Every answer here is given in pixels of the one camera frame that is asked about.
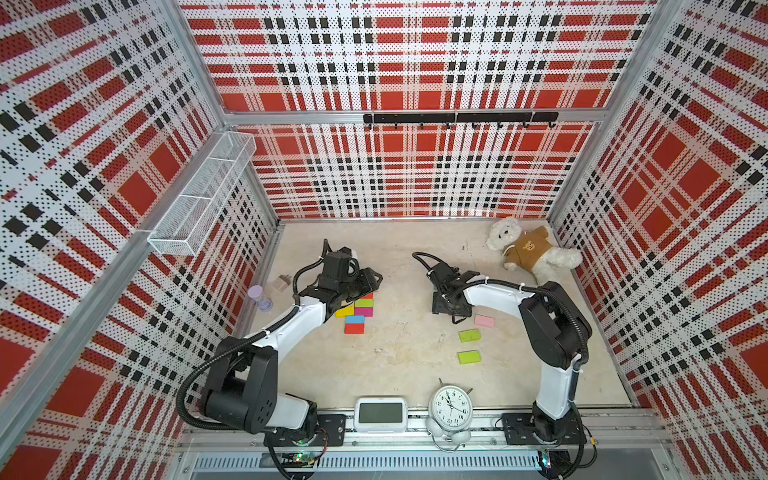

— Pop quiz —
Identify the white digital display device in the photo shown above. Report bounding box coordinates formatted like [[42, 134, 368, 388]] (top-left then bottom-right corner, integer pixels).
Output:
[[353, 396, 408, 434]]

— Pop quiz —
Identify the small brown white object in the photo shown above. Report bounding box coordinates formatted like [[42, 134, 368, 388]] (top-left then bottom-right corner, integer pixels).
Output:
[[272, 274, 292, 291]]

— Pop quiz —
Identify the pink block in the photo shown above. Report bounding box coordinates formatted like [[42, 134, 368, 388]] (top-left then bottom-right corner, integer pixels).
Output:
[[474, 314, 495, 328]]

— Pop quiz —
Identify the red block front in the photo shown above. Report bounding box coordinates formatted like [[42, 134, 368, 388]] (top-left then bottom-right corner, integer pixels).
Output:
[[344, 323, 365, 335]]

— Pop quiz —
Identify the white wire mesh basket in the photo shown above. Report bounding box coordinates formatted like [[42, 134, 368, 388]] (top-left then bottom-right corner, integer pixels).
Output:
[[148, 131, 256, 257]]

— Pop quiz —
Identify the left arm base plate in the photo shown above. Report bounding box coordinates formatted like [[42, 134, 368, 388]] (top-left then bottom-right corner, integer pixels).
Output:
[[264, 414, 347, 447]]

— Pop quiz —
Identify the magenta block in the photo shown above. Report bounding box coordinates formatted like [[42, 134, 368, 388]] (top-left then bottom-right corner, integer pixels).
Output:
[[354, 307, 374, 317]]

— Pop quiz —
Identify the white analog alarm clock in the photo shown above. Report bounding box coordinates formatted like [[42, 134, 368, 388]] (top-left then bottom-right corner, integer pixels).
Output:
[[425, 379, 474, 453]]

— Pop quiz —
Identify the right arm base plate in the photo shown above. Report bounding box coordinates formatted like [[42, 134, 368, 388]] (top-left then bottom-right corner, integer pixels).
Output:
[[501, 412, 586, 447]]

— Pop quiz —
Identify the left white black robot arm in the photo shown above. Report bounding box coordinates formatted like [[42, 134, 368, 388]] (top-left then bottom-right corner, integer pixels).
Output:
[[175, 245, 383, 444]]

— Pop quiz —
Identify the black hook rail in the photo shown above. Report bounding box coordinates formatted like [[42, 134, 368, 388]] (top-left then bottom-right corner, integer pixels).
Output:
[[362, 111, 560, 126]]

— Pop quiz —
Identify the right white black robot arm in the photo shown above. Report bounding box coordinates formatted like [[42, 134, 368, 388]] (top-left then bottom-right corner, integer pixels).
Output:
[[427, 261, 592, 445]]

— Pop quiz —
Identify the yellow rectangular block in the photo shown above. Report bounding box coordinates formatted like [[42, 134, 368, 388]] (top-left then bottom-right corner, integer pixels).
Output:
[[335, 306, 355, 318]]

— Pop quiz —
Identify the white teddy bear brown shirt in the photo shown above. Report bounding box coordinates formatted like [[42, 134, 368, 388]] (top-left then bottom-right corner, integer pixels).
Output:
[[486, 218, 583, 285]]

